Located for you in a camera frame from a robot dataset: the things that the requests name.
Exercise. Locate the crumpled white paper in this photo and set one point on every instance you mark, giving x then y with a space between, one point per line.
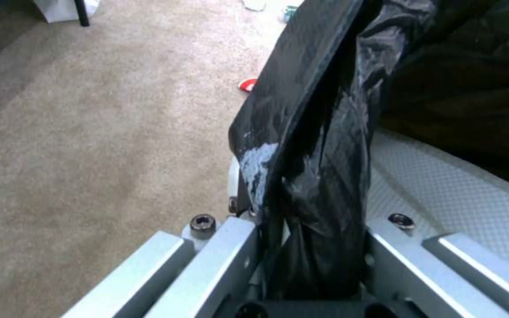
253 4

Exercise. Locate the red and white wrapper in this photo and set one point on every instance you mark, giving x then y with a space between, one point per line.
248 85

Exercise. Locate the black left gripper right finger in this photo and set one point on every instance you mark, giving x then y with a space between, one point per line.
418 275

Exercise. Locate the green and white can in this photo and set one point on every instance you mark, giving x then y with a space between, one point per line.
289 13

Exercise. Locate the white paper bag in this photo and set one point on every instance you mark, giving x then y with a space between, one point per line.
58 10

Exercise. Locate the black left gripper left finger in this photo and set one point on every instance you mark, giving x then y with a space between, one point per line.
219 261

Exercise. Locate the black furniture leg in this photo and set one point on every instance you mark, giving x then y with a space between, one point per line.
82 12

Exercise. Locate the black plastic garbage bag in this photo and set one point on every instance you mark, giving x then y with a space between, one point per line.
321 132

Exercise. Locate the white textured trash bin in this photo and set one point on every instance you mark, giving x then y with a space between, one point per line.
453 198

